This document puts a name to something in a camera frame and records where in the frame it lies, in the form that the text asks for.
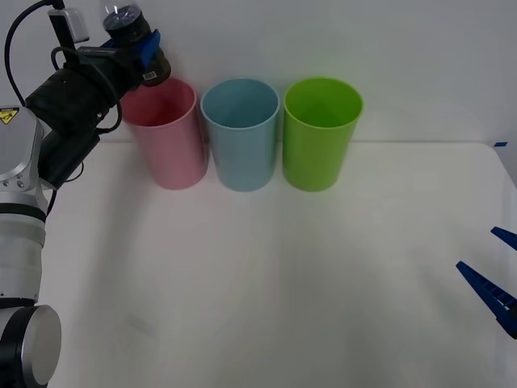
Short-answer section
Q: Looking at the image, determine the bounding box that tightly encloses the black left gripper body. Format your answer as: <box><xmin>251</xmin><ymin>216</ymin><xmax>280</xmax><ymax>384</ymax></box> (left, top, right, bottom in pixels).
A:
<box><xmin>75</xmin><ymin>45</ymin><xmax>144</xmax><ymax>96</ymax></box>

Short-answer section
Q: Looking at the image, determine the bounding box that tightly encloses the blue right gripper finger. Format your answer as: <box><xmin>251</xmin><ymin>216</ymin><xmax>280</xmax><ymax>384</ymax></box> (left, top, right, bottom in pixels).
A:
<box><xmin>490</xmin><ymin>226</ymin><xmax>517</xmax><ymax>251</ymax></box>
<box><xmin>456</xmin><ymin>260</ymin><xmax>517</xmax><ymax>340</ymax></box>

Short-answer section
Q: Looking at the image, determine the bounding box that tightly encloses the dark plastic bottle black cap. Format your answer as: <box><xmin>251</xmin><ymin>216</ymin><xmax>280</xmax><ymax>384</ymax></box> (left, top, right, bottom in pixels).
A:
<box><xmin>100</xmin><ymin>0</ymin><xmax>173</xmax><ymax>88</ymax></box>

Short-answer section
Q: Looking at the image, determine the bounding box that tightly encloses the pink plastic waste bin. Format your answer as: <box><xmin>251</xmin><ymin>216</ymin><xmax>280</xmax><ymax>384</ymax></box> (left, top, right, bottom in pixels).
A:
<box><xmin>120</xmin><ymin>77</ymin><xmax>210</xmax><ymax>192</ymax></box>

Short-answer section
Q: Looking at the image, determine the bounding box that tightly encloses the pale blue plastic waste bin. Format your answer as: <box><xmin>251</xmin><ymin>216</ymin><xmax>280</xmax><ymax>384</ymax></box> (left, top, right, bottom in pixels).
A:
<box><xmin>200</xmin><ymin>78</ymin><xmax>281</xmax><ymax>193</ymax></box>

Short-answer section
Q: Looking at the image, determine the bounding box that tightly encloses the green plastic waste bin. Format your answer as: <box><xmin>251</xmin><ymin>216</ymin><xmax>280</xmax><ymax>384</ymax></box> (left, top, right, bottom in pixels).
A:
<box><xmin>282</xmin><ymin>77</ymin><xmax>365</xmax><ymax>193</ymax></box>

